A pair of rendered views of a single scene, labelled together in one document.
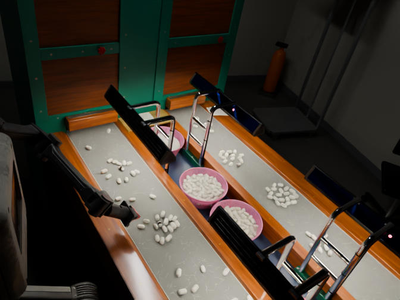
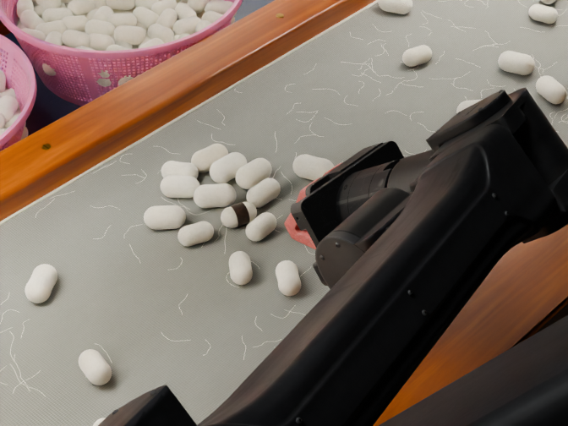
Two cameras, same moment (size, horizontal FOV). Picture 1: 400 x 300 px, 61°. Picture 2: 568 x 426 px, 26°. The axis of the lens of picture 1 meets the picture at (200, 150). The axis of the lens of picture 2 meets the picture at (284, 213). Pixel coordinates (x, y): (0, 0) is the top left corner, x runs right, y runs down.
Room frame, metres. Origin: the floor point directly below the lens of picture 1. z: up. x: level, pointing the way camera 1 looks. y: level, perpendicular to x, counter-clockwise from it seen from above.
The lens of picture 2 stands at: (1.08, 0.91, 1.45)
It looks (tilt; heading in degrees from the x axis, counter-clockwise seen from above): 41 degrees down; 266
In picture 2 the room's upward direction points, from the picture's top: straight up
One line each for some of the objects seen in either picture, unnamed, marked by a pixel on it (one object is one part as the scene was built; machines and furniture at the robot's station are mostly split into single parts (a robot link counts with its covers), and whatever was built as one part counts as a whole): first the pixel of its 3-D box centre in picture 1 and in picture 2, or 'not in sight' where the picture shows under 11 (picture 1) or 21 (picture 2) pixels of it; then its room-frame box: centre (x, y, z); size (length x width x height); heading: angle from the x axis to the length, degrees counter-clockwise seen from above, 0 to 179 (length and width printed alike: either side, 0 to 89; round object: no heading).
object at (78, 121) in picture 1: (92, 118); not in sight; (1.67, 0.67, 0.83); 0.30 x 0.06 x 0.07; 132
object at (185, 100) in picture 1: (186, 100); not in sight; (2.13, 0.17, 0.83); 0.30 x 0.06 x 0.07; 132
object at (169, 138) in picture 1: (149, 145); not in sight; (1.44, 0.27, 0.90); 0.20 x 0.19 x 0.45; 42
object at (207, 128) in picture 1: (209, 129); not in sight; (1.71, -0.03, 0.90); 0.20 x 0.19 x 0.45; 42
